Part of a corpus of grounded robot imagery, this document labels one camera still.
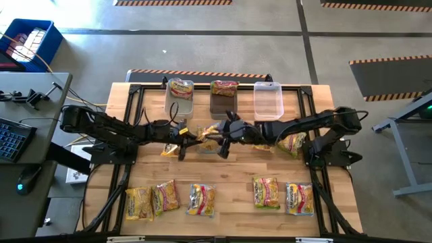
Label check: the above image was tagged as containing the black computer mouse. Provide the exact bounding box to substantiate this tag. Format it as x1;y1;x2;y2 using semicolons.
16;163;44;196

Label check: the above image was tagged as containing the black red-edged case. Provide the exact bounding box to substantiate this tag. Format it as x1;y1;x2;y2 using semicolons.
0;50;26;72

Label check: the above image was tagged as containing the black diagonal bar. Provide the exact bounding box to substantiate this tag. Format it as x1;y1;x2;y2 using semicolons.
46;141;92;176

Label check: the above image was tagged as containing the yellow Maruchan ramen packet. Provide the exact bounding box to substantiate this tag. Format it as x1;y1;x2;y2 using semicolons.
124;186;155;222
160;143;182;158
251;144;275;153
196;122;223;142

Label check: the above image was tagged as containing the stack of small cartons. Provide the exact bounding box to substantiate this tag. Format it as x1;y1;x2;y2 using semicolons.
7;27;47;63

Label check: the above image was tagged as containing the grey side desk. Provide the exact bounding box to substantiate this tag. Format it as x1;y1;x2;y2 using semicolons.
0;72;74;239

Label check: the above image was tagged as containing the white plastic bin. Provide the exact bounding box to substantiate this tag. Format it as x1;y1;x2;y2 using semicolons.
164;78;195;119

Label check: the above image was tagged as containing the yellow cable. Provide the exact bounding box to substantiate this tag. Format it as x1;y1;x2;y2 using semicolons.
0;30;108;148

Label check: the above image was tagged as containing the white cardboard box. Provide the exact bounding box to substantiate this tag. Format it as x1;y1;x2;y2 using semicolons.
65;144;92;185

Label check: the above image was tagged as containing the white label strip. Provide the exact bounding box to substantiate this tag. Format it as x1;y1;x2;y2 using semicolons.
106;236;146;243
295;237;334;243

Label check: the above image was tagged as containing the large black desk clamp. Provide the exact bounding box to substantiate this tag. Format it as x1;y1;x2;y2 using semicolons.
26;82;64;111

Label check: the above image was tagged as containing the black aluminium rig frame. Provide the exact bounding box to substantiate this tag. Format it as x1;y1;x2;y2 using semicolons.
74;82;365;237

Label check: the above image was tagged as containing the blue plastic crate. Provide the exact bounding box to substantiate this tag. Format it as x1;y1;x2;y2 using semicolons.
0;18;64;73

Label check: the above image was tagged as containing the grey metal table stand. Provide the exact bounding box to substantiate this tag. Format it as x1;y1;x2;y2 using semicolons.
371;90;432;198

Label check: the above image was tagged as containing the black cable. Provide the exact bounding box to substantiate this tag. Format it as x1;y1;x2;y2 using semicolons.
50;82;109;122

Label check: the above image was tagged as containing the green-edged lime shrimp ramen packet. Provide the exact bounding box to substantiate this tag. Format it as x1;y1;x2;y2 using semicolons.
151;179;181;217
276;132;308;159
252;176;281;210
210;80;240;98

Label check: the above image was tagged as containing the backlit black keyboard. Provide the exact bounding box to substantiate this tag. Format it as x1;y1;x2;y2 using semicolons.
0;117;38;164

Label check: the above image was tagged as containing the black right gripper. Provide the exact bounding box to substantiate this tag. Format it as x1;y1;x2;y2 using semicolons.
206;119;267;159

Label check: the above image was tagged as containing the grey plastic bin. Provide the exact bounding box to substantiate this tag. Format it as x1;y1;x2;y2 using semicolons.
209;80;240;122

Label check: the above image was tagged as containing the clear plastic bin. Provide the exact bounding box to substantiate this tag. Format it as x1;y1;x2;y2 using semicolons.
253;81;285;122

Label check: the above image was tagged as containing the dark green-lit device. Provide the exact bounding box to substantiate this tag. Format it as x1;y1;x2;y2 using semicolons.
417;101;432;119

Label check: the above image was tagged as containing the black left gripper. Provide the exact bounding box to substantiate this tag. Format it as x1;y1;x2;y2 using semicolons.
153;118;206;161

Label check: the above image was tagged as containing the small black desk clamp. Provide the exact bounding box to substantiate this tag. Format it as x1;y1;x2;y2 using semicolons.
0;89;24;103

